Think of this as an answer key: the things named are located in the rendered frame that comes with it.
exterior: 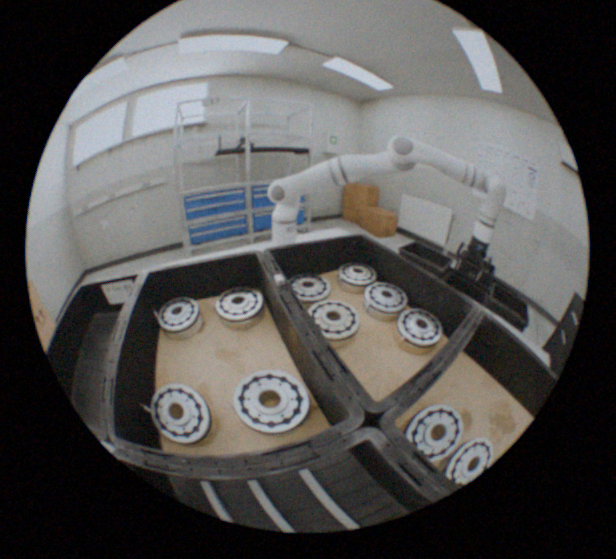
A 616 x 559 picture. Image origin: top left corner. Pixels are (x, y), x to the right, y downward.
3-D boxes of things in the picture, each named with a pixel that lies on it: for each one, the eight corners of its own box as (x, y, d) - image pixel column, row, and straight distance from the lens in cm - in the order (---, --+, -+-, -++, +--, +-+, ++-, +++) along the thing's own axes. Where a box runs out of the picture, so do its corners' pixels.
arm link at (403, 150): (475, 155, 60) (467, 166, 67) (388, 129, 58) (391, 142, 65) (475, 184, 56) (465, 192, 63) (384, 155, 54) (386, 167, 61)
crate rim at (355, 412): (148, 278, 51) (145, 269, 50) (261, 257, 46) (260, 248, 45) (122, 450, 31) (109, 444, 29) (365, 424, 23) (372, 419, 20)
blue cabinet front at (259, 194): (253, 231, 239) (251, 186, 227) (303, 222, 266) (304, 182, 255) (254, 232, 237) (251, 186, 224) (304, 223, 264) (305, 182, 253)
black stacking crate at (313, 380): (162, 308, 55) (146, 272, 50) (264, 290, 51) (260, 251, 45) (163, 462, 38) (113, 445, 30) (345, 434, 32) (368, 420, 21)
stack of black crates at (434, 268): (384, 295, 167) (397, 247, 145) (402, 284, 189) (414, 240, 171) (420, 321, 156) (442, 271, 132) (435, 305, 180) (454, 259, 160)
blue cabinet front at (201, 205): (191, 244, 233) (183, 197, 220) (247, 232, 238) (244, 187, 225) (191, 245, 231) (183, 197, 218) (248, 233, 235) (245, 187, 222)
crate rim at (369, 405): (261, 257, 46) (260, 248, 45) (360, 240, 59) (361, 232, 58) (365, 424, 23) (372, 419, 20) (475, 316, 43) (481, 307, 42)
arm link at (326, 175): (335, 156, 57) (341, 157, 66) (261, 185, 67) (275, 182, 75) (345, 185, 56) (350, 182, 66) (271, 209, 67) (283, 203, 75)
